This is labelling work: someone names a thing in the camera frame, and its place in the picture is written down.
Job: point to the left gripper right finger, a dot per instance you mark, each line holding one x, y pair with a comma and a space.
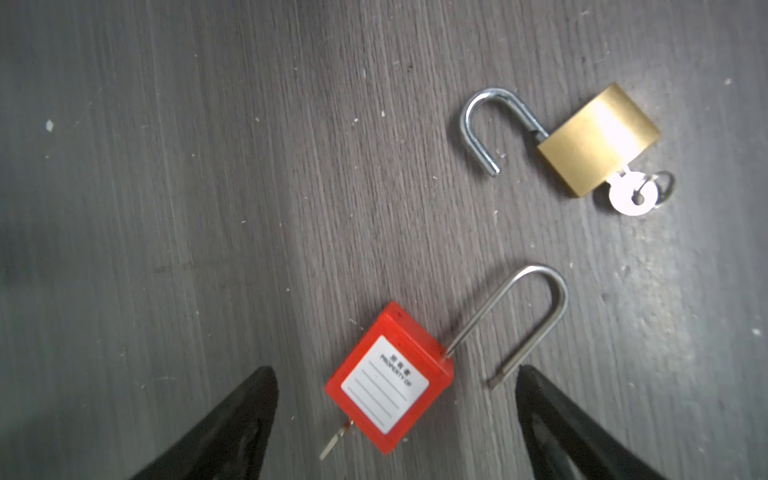
563, 442

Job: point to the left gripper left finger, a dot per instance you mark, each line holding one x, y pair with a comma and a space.
230, 442

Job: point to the red padlock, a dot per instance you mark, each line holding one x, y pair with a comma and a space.
397, 370

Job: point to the large brass padlock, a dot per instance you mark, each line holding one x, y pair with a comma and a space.
593, 147

